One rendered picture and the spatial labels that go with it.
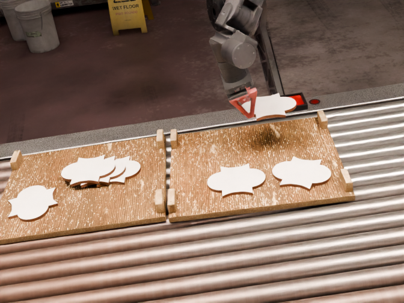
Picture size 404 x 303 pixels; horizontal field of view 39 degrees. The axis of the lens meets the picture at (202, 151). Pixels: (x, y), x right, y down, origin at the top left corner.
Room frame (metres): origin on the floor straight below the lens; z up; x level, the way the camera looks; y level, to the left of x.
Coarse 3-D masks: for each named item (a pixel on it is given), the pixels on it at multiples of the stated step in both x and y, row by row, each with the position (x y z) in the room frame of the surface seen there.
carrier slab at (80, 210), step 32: (32, 160) 1.33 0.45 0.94; (64, 160) 1.30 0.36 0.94; (160, 160) 1.23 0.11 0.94; (64, 192) 1.15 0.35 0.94; (96, 192) 1.13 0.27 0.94; (128, 192) 1.11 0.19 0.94; (0, 224) 1.07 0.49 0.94; (32, 224) 1.05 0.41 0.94; (64, 224) 1.03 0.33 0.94; (96, 224) 1.01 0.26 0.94; (128, 224) 1.00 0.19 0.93
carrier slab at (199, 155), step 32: (256, 128) 1.31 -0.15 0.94; (288, 128) 1.28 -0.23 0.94; (320, 128) 1.26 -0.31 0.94; (192, 160) 1.20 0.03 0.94; (224, 160) 1.18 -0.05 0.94; (256, 160) 1.16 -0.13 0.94; (288, 160) 1.14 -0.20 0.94; (192, 192) 1.07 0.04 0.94; (256, 192) 1.03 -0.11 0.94; (288, 192) 1.01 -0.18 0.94; (320, 192) 0.99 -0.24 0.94; (352, 192) 0.98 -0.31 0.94
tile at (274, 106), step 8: (272, 96) 1.26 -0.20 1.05; (248, 104) 1.24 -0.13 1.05; (256, 104) 1.23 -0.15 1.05; (264, 104) 1.23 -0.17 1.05; (272, 104) 1.22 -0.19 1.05; (280, 104) 1.22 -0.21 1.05; (288, 104) 1.21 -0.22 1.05; (256, 112) 1.19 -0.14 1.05; (264, 112) 1.19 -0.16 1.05; (272, 112) 1.18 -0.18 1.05; (280, 112) 1.17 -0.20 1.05
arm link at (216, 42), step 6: (216, 36) 1.23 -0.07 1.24; (222, 36) 1.21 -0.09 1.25; (228, 36) 1.21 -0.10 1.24; (210, 42) 1.22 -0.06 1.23; (216, 42) 1.20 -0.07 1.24; (222, 42) 1.19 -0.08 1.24; (216, 48) 1.20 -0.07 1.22; (216, 54) 1.21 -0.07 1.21; (216, 60) 1.22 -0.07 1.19; (222, 60) 1.20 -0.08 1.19
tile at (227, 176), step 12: (228, 168) 1.13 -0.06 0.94; (240, 168) 1.12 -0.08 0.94; (252, 168) 1.11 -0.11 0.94; (216, 180) 1.09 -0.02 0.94; (228, 180) 1.08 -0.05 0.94; (240, 180) 1.07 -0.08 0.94; (252, 180) 1.07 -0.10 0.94; (264, 180) 1.06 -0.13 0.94; (228, 192) 1.04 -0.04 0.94; (240, 192) 1.03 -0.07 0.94
